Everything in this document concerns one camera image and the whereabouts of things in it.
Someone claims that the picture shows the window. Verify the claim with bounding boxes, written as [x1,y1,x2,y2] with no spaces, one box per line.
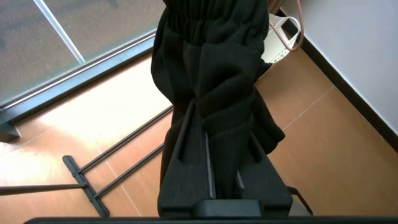
[0,0,157,143]

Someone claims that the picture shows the white laundry basket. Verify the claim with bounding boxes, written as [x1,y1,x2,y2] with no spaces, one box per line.
[260,12,303,65]

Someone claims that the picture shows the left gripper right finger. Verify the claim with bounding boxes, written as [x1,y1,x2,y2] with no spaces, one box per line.
[235,130,294,218]

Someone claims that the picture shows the black shorts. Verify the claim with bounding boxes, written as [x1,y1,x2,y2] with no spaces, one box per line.
[150,0,286,200]

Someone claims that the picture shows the pink clothes hanger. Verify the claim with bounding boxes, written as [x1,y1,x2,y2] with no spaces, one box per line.
[267,0,305,53]

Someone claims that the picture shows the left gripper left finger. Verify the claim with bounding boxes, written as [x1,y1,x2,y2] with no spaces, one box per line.
[157,98,216,218]

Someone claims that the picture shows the black clothes rack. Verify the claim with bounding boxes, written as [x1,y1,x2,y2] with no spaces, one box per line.
[0,105,174,218]

